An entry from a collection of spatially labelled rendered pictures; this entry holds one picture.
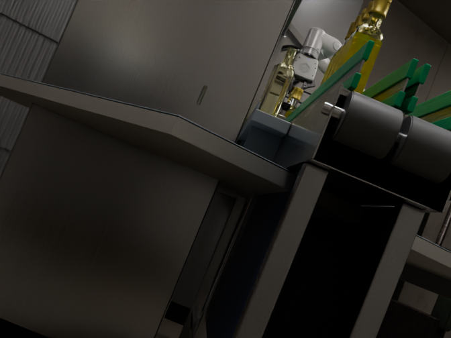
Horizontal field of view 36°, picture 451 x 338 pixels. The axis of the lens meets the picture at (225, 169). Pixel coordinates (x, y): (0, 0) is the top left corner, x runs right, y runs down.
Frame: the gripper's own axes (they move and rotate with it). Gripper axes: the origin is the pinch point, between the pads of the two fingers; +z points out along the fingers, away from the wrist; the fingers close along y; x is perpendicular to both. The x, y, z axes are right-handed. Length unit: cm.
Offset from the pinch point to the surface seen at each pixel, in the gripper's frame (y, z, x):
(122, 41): -57, 36, -59
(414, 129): 8, 76, -157
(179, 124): -25, 84, -142
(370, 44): -2, 64, -154
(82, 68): -65, 47, -56
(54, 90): -57, 72, -101
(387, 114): 4, 75, -157
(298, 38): -4, -66, 76
